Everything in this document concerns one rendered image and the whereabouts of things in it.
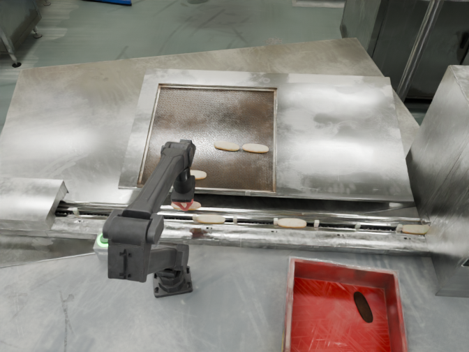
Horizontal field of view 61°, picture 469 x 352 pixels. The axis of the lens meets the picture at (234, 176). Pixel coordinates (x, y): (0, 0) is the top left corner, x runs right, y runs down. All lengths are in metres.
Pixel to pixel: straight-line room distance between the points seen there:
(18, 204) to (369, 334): 1.19
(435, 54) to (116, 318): 2.56
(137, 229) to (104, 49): 3.29
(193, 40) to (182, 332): 3.12
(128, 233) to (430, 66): 2.64
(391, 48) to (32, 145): 2.25
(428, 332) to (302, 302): 0.37
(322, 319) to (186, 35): 3.24
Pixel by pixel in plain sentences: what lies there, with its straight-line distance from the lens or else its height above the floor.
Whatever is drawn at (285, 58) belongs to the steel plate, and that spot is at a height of 0.82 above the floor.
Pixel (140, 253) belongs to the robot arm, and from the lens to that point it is 0.83.
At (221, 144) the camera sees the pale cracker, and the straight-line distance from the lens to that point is 1.53.
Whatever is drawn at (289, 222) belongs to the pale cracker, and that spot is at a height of 0.86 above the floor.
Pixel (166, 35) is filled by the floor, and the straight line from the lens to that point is 4.11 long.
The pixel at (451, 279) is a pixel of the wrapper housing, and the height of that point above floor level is 0.93.
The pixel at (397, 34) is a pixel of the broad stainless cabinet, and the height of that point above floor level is 0.65.
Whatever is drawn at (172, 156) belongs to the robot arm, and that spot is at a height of 1.23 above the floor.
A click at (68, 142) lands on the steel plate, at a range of 1.83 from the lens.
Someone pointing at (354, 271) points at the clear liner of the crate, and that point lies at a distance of 1.28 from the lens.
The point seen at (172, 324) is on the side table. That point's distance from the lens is 1.27.
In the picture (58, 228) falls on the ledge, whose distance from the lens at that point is 1.49.
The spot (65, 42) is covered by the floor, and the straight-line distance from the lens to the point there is 4.24.
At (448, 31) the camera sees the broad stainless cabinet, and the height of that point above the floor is 0.69.
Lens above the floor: 2.00
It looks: 49 degrees down
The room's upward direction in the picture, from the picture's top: straight up
